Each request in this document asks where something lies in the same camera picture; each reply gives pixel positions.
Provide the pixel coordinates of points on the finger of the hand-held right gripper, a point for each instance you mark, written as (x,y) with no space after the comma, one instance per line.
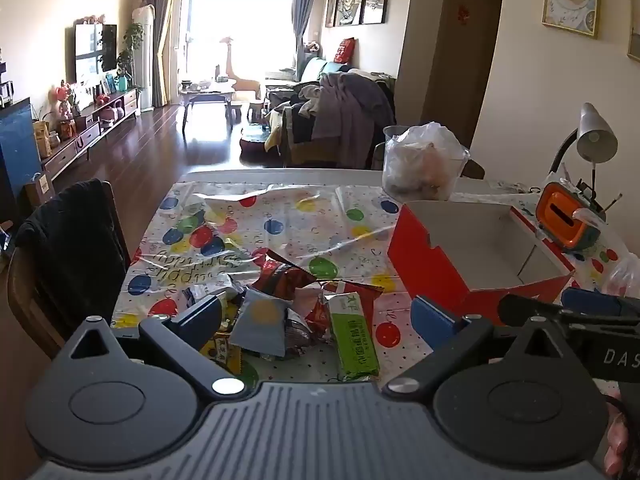
(527,309)
(592,302)

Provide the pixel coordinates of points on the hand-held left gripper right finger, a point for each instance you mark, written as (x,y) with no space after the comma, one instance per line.
(432,320)

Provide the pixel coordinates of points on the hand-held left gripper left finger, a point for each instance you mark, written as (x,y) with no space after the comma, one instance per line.
(200,312)

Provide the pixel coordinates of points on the silver snack packet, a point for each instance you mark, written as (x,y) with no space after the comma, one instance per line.
(215,287)

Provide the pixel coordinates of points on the yellow snack packet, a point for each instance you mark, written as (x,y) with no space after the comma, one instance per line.
(225,352)

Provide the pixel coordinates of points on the red cardboard box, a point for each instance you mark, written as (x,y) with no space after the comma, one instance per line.
(430,270)

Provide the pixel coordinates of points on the grey blue snack packet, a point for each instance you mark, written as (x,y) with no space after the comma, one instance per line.
(260,320)

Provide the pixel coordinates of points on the bright red snack packet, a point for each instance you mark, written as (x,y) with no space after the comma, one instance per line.
(367,295)

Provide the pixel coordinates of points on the dark red snack packet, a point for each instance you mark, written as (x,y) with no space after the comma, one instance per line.
(282,277)

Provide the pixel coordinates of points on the person's right hand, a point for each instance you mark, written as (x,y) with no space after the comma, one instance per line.
(617,445)

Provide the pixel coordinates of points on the clear plastic bag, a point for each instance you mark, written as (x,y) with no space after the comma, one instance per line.
(622,275)

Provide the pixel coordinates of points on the orange green desk organizer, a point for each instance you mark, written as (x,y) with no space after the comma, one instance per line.
(562,220)

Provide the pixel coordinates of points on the balloon print tablecloth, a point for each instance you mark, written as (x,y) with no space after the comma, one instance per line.
(310,230)

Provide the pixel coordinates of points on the black jacket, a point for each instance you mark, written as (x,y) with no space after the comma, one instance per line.
(70,250)

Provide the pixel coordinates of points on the clear plastic container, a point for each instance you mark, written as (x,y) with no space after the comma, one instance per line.
(395,180)

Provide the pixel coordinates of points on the white plastic bag with food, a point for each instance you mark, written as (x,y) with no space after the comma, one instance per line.
(425,155)

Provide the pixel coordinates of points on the grey desk lamp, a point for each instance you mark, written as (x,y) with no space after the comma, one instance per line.
(595,135)

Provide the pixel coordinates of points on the wooden chair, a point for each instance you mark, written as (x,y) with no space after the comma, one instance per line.
(25,305)

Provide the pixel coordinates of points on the round floor cushion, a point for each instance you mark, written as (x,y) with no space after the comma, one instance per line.
(255,145)

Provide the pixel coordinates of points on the small stool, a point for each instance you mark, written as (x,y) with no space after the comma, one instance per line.
(239,110)

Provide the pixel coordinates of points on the wooden television cabinet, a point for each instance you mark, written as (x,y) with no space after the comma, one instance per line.
(85,135)

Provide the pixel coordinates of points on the coffee table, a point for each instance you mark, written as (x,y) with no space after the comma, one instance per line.
(205,95)

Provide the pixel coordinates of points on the grey pile of clothes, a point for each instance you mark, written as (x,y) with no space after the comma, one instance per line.
(345,110)

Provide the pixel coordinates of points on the giraffe figurine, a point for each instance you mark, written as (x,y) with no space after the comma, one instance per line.
(237,77)

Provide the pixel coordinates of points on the blue cabinet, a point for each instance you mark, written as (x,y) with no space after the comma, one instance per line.
(17,150)

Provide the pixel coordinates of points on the brown door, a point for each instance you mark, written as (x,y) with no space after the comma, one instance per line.
(450,75)

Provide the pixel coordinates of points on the white tower air conditioner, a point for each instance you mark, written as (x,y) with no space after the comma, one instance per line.
(142,55)

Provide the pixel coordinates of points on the dark sofa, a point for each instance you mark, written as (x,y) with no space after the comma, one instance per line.
(312,67)

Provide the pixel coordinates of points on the green potted plant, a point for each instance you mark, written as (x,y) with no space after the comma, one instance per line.
(129,50)

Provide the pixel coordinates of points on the grey yellow curtain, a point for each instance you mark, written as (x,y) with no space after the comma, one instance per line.
(162,40)

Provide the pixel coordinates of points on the flat screen television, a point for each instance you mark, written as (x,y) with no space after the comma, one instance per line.
(95,52)

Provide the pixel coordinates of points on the red cushion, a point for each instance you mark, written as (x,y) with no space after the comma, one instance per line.
(345,51)

